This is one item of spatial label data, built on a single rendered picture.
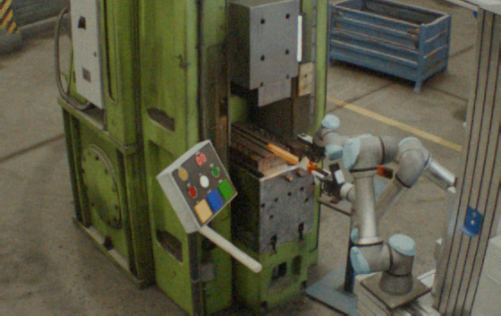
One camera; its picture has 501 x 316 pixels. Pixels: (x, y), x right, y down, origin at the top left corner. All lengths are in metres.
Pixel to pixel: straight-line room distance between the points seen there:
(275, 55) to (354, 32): 4.07
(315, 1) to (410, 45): 3.52
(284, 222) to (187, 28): 1.17
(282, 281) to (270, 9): 1.58
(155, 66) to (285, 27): 0.69
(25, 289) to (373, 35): 4.50
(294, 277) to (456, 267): 1.47
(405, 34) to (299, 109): 3.43
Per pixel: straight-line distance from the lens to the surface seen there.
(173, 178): 2.92
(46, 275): 4.43
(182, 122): 3.30
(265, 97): 3.34
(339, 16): 7.39
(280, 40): 3.30
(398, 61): 7.14
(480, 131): 2.51
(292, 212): 3.69
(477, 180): 2.56
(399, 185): 2.96
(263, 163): 3.48
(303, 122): 3.78
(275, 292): 3.92
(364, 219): 2.72
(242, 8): 3.18
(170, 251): 3.92
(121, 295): 4.18
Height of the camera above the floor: 2.59
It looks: 27 degrees down
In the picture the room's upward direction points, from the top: straight up
